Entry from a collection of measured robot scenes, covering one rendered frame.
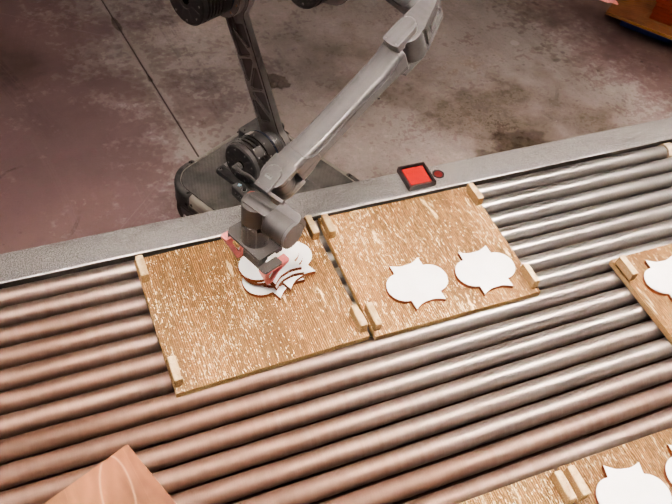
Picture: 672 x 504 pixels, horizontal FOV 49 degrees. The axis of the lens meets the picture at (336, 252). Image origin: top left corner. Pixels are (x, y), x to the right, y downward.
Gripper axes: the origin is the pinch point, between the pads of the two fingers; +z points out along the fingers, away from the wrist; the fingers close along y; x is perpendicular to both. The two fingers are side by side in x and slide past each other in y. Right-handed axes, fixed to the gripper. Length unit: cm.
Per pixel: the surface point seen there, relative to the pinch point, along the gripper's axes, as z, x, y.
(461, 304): 5.0, 30.4, 34.0
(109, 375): 7.2, -35.5, -1.6
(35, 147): 96, 26, -169
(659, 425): 7, 39, 79
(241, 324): 5.1, -9.3, 6.9
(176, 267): 4.8, -10.3, -13.7
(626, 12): 82, 324, -60
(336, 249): 4.7, 20.3, 5.0
